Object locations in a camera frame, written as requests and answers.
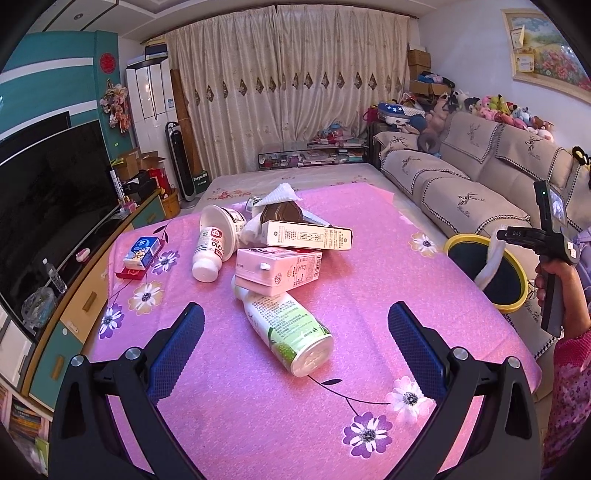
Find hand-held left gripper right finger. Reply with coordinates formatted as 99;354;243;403
388;302;542;480

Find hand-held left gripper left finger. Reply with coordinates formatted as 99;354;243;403
48;302;206;480

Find yellow rimmed black trash bin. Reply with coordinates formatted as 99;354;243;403
443;233;530;315

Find white bottle with red label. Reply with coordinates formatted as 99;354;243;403
191;225;237;282

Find white bottle with green label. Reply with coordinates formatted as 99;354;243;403
231;281;334;378

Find pink drink carton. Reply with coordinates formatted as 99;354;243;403
234;247;323;297

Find white tissue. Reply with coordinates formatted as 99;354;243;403
237;216;269;244
252;182;304;207

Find white paper cup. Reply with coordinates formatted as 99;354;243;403
199;204;249;250

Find white long cardboard box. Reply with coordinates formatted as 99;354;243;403
260;220;354;254

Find person's right forearm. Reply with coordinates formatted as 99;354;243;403
542;323;591;469

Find person's right hand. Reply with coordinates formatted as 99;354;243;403
534;261;591;342

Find beige covered sofa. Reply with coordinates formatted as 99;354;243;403
372;111;591;361

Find black yellow plush toy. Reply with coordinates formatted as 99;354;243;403
572;146;591;186

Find teal and yellow tv cabinet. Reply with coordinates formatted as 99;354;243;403
0;189;182;412

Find blue tissue pack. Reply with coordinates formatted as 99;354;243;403
123;236;163;271

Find pink floral tablecloth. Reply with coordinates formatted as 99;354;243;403
85;182;542;480

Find row of plush toys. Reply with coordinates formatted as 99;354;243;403
447;89;556;142

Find grey neck pillow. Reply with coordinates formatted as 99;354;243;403
417;128;445;156

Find brown plush bear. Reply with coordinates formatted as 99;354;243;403
424;99;452;136

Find clear water bottle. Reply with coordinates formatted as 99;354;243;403
42;258;68;295

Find wooden bucket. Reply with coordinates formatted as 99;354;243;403
159;186;181;221

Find blue star plush toy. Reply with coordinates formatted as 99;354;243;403
377;101;413;133

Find black storage box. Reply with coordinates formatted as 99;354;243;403
122;169;158;205

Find row of books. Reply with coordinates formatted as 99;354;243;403
0;387;50;477

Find red bag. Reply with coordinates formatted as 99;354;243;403
148;167;172;195

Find black upright narrow box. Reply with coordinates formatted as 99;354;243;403
109;168;125;205

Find stacked cardboard boxes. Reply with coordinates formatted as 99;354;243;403
407;45;456;99

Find black tower fan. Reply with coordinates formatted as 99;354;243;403
165;121;199;203

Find open cardboard box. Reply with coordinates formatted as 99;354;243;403
113;148;142;182
139;151;168;172

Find framed flower painting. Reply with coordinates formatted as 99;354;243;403
501;6;591;94

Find black flat television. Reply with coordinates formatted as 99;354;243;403
0;119;124;344

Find pile of books and toys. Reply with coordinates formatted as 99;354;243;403
307;124;371;163

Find beige floral sheet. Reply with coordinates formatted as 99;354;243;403
196;164;403;219

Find brown wooden board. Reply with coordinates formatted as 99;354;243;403
169;69;204;180

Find white standing air conditioner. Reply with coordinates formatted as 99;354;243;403
126;54;178;160

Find hanging flower decoration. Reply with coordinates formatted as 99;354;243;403
99;78;133;135

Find beige patterned curtain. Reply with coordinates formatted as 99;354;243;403
164;4;413;177

